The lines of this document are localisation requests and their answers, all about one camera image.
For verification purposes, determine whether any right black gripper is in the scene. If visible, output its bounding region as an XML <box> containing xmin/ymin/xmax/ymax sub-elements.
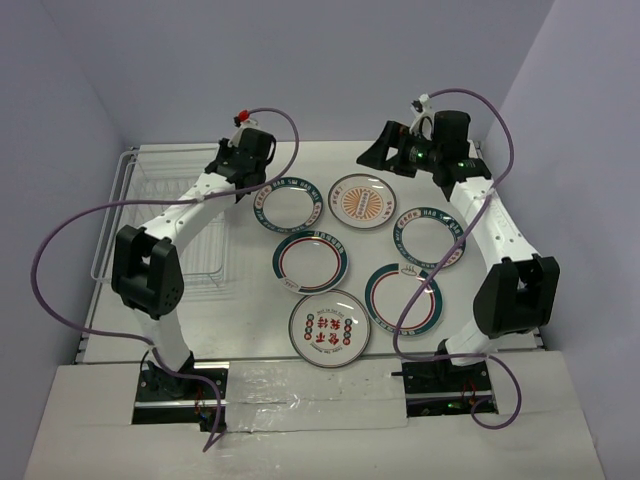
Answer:
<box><xmin>357</xmin><ymin>121</ymin><xmax>444</xmax><ymax>178</ymax></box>

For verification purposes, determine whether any hao shi plate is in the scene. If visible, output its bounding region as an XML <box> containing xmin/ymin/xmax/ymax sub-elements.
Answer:
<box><xmin>253</xmin><ymin>176</ymin><xmax>324</xmax><ymax>234</ymax></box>
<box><xmin>393</xmin><ymin>207</ymin><xmax>464</xmax><ymax>270</ymax></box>

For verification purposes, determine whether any orange sunburst plate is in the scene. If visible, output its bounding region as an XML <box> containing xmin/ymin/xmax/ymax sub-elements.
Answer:
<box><xmin>328</xmin><ymin>174</ymin><xmax>398</xmax><ymax>230</ymax></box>

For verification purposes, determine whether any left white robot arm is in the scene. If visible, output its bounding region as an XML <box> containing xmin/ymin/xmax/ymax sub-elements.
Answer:
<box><xmin>111</xmin><ymin>127</ymin><xmax>276</xmax><ymax>399</ymax></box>

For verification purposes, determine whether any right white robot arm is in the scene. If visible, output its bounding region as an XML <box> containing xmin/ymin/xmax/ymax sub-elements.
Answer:
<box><xmin>356</xmin><ymin>110</ymin><xmax>560</xmax><ymax>391</ymax></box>

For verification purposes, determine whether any red character plate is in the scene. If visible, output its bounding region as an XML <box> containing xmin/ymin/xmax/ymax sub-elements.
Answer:
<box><xmin>288</xmin><ymin>289</ymin><xmax>371</xmax><ymax>369</ymax></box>

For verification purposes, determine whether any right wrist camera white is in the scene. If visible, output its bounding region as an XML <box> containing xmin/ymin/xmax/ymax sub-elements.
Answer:
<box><xmin>410</xmin><ymin>94</ymin><xmax>435</xmax><ymax>131</ymax></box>

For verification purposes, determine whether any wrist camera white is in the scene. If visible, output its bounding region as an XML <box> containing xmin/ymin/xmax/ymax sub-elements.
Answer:
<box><xmin>233</xmin><ymin>109</ymin><xmax>260</xmax><ymax>133</ymax></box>
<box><xmin>410</xmin><ymin>94</ymin><xmax>435</xmax><ymax>131</ymax></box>

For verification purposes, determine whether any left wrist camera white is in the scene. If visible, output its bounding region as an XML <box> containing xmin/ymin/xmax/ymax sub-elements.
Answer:
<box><xmin>233</xmin><ymin>109</ymin><xmax>260</xmax><ymax>133</ymax></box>

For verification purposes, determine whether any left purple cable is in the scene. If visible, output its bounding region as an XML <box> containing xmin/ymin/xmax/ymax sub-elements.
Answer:
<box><xmin>30</xmin><ymin>105</ymin><xmax>301</xmax><ymax>454</ymax></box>

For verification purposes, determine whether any purple cable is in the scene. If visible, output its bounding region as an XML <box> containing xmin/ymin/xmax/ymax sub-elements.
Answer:
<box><xmin>392</xmin><ymin>87</ymin><xmax>525</xmax><ymax>430</ymax></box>
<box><xmin>30</xmin><ymin>105</ymin><xmax>301</xmax><ymax>454</ymax></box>

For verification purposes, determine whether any wire dish rack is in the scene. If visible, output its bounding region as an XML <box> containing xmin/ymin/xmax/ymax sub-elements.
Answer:
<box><xmin>89</xmin><ymin>145</ymin><xmax>232</xmax><ymax>292</ymax></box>

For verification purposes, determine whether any teal red ring plate centre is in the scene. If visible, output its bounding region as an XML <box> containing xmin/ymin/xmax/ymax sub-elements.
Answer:
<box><xmin>271</xmin><ymin>230</ymin><xmax>349</xmax><ymax>296</ymax></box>

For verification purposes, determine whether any teal red ring plate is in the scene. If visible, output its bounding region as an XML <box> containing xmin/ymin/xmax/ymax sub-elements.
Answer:
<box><xmin>271</xmin><ymin>230</ymin><xmax>349</xmax><ymax>296</ymax></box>
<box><xmin>364</xmin><ymin>263</ymin><xmax>444</xmax><ymax>337</ymax></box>

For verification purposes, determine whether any teal red ring plate right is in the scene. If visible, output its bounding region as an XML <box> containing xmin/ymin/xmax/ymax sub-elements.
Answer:
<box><xmin>364</xmin><ymin>263</ymin><xmax>444</xmax><ymax>337</ymax></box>

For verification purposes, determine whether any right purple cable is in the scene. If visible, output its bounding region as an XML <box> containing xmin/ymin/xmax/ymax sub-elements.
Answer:
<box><xmin>392</xmin><ymin>87</ymin><xmax>525</xmax><ymax>430</ymax></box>

